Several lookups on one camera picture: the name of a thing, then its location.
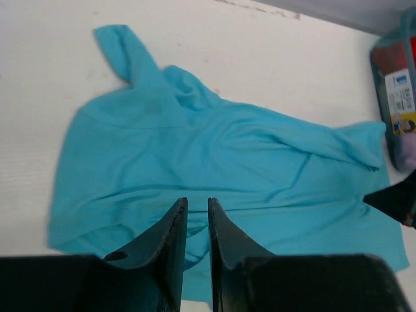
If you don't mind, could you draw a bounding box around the basket product label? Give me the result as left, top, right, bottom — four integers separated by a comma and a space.
385, 68, 415, 135

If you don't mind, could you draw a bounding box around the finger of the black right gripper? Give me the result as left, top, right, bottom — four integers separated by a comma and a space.
363, 172, 415, 228

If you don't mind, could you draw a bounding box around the turquoise t shirt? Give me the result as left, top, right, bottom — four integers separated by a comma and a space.
47, 25, 410, 302

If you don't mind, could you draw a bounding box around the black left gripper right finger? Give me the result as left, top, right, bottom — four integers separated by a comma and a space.
208, 198, 411, 312

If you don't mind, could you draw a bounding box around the red t shirt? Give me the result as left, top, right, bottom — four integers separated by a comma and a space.
372, 42, 408, 75

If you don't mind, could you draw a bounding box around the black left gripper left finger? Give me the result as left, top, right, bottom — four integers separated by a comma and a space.
1, 198, 188, 311

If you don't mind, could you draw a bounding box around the pink t shirt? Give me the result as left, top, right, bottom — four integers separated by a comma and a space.
396, 133, 415, 170

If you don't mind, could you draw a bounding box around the teal plastic basket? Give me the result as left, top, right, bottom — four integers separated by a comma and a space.
370, 6, 415, 171

